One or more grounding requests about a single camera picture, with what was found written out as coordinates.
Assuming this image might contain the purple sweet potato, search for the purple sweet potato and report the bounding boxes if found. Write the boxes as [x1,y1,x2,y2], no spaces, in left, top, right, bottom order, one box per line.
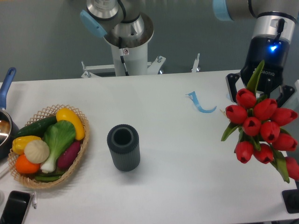
[57,141,81,170]

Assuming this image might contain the black smartphone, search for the black smartphone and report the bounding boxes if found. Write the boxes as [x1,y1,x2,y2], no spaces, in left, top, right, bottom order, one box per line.
[0,190,31,224]

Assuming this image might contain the yellow bell pepper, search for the yellow bell pepper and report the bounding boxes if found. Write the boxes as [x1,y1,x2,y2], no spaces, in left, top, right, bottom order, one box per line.
[12,135,41,155]

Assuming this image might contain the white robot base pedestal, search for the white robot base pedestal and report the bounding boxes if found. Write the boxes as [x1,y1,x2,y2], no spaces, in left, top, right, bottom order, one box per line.
[105,13,154,77]

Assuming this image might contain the green cucumber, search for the green cucumber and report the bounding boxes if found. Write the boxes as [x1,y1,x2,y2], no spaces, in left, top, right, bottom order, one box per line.
[15,116,57,138]

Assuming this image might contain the red tulip bouquet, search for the red tulip bouquet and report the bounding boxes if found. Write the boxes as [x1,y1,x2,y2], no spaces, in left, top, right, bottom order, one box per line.
[221,61,299,182]

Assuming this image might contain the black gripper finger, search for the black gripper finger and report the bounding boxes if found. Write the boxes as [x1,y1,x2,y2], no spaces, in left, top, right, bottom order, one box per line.
[226,73,244,103]
[276,85,295,108]

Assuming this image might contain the woven wicker basket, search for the woven wicker basket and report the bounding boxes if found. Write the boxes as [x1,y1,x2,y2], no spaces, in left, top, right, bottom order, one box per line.
[7,105,90,189]

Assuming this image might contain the green pea pods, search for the green pea pods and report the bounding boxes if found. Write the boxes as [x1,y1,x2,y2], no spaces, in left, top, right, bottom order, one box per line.
[34,173,64,182]

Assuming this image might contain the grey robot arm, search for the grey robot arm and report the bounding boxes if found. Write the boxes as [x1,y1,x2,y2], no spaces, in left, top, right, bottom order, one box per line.
[80,0,299,107]

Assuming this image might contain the blue handled saucepan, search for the blue handled saucepan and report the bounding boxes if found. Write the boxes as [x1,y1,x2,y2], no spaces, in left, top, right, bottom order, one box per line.
[0,67,19,160]

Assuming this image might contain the yellow squash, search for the yellow squash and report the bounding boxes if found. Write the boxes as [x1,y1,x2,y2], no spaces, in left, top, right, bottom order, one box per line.
[56,107,85,140]

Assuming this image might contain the dark grey ribbed vase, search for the dark grey ribbed vase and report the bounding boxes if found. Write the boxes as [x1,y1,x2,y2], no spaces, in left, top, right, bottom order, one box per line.
[107,124,141,172]

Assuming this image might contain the orange fruit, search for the orange fruit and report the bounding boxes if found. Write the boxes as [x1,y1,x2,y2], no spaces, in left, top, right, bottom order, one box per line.
[15,154,40,174]

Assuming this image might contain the black device at edge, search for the black device at edge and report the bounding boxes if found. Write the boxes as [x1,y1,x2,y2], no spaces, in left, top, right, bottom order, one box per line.
[282,189,299,214]

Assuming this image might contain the small clear pen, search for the small clear pen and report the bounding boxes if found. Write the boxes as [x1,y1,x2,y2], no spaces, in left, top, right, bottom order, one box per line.
[32,191,37,209]

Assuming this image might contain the blue curved tape strip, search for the blue curved tape strip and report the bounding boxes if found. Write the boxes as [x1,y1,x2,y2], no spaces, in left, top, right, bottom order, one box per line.
[186,91,217,113]

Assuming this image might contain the green bok choy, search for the green bok choy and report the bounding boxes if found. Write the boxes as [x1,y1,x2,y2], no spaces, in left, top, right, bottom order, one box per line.
[41,120,76,174]

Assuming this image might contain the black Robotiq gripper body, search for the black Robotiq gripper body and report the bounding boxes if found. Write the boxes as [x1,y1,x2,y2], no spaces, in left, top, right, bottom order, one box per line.
[240,37,290,94]

